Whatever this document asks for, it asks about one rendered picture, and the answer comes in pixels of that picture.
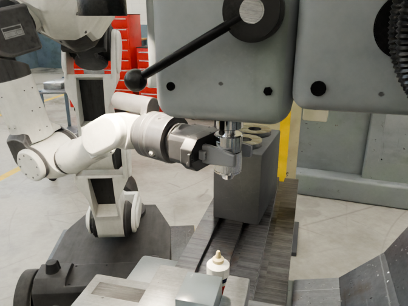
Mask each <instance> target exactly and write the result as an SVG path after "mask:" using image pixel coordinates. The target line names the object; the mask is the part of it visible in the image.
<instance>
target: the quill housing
mask: <svg viewBox="0 0 408 306"><path fill-rule="evenodd" d="M284 1H285V16H284V20H283V22H282V24H281V26H280V27H279V29H278V31H277V32H276V33H275V34H273V35H272V36H271V37H269V38H267V39H265V40H263V41H260V42H252V43H250V42H243V41H241V40H238V39H237V38H235V37H234V36H233V35H232V34H230V32H229V31H228V32H226V33H224V34H223V35H221V36H219V37H218V38H216V39H214V40H213V41H211V42H209V43H207V44H206V45H204V46H203V47H201V48H199V49H197V50H196V51H194V52H192V53H190V54H189V55H187V56H185V57H184V58H182V59H180V60H179V61H177V62H175V63H174V64H172V65H170V66H169V67H167V68H165V69H163V70H162V71H160V72H159V73H156V76H157V99H158V105H159V106H160V108H161V110H162V111H163V112H164V113H165V114H167V115H169V116H170V117H175V118H190V119H199V120H216V121H233V122H242V123H259V124H276V123H278V122H281V121H282V120H283V119H285V118H286V117H287V116H288V114H289V113H290V111H291V107H292V104H293V100H294V99H293V93H292V91H293V77H294V62H295V53H296V38H297V30H298V16H299V1H300V0H284ZM223 2H224V0H153V4H154V32H155V60H156V62H157V61H160V60H161V59H163V58H164V57H166V56H168V55H169V54H171V53H172V52H175V51H176V50H178V49H179V48H181V47H183V46H184V45H186V44H187V43H190V42H191V41H193V40H194V39H196V38H198V37H199V36H201V35H202V34H204V33H206V32H207V31H209V30H211V29H213V28H214V27H216V26H217V25H219V24H221V23H222V22H224V21H223V16H222V7H223Z"/></svg>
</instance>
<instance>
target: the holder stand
mask: <svg viewBox="0 0 408 306"><path fill-rule="evenodd" d="M237 131H240V132H241V133H243V142H245V143H248V144H251V145H253V156H252V157H242V172H241V173H240V174H237V175H235V177H234V178H233V179H230V180H225V179H223V178H221V176H220V174H217V173H215V172H214V199H213V216H214V217H218V218H222V219H228V220H234V221H238V222H243V223H249V224H253V225H258V224H259V222H260V220H261V218H262V216H263V214H264V212H265V210H266V209H267V207H268V205H269V203H270V201H271V199H272V197H273V195H274V193H275V191H276V186H277V169H278V160H279V143H280V134H281V132H280V130H275V129H271V128H270V127H268V126H264V125H260V124H246V125H244V126H243V128H242V129H239V130H237Z"/></svg>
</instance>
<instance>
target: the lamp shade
mask: <svg viewBox="0 0 408 306"><path fill-rule="evenodd" d="M77 6H78V16H127V15H128V13H127V3H126V0H77Z"/></svg>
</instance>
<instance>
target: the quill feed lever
mask: <svg viewBox="0 0 408 306"><path fill-rule="evenodd" d="M222 16H223V21H224V22H222V23H221V24H219V25H217V26H216V27H214V28H213V29H211V30H209V31H207V32H206V33H204V34H202V35H201V36H199V37H198V38H196V39H194V40H193V41H191V42H189V43H187V44H186V45H184V46H183V47H181V48H179V49H178V50H176V51H175V52H172V53H171V54H169V55H168V56H166V57H164V58H163V59H161V60H160V61H157V62H156V63H155V64H153V65H151V66H149V67H148V68H146V69H145V70H143V71H142V70H140V69H131V70H129V71H128V72H127V73H126V74H125V76H124V84H125V86H126V87H127V88H128V89H129V90H131V91H133V92H139V91H141V90H143V89H144V88H145V87H146V85H147V82H148V80H147V79H148V78H150V77H151V76H153V75H155V74H156V73H159V72H160V71H162V70H163V69H165V68H167V67H169V66H170V65H172V64H174V63H175V62H177V61H179V60H180V59H182V58H184V57H185V56H187V55H189V54H190V53H192V52H194V51H196V50H197V49H199V48H201V47H203V46H204V45H206V44H207V43H210V42H211V41H213V40H214V39H216V38H218V37H219V36H221V35H223V34H224V33H226V32H228V31H229V32H230V34H232V35H233V36H234V37H235V38H237V39H238V40H241V41H243V42H246V43H257V42H260V41H263V40H265V39H267V38H269V37H271V36H272V35H273V34H275V33H276V32H277V31H278V29H279V27H280V26H281V24H282V22H283V20H284V16H285V1H284V0H224V2H223V7H222Z"/></svg>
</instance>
